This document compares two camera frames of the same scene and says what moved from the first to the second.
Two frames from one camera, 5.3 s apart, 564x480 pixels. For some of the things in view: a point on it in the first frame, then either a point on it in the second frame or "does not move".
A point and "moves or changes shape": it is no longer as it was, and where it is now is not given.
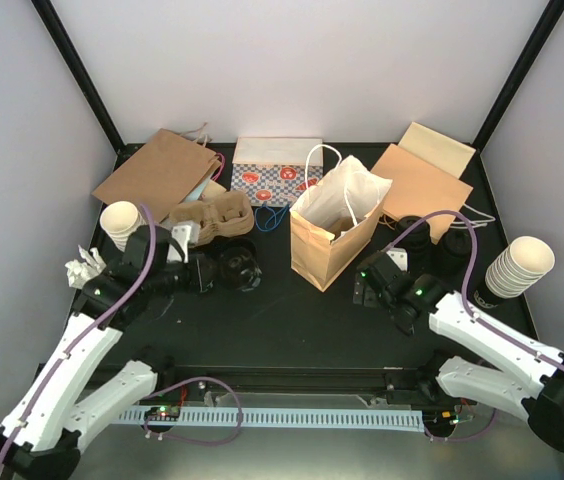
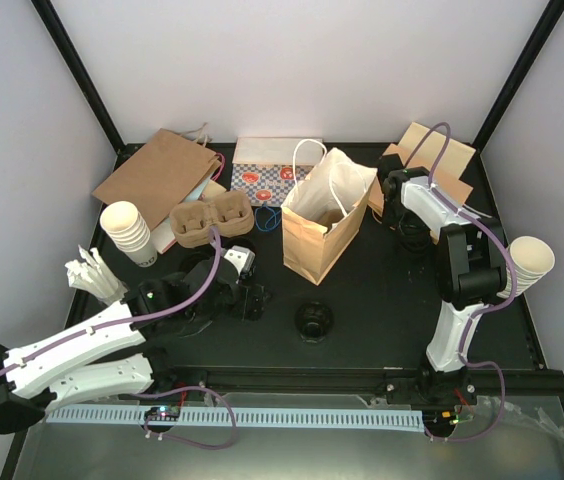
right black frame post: (541, 31) does not move
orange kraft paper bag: (331, 222) moves or changes shape
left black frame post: (47, 15) does not move
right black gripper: (369, 298) to (389, 217)
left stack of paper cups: (120, 219) does not move
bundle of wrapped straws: (78, 272) does not move
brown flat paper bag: (164, 172) does not move
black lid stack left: (416, 240) does not move
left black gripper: (199, 278) to (256, 307)
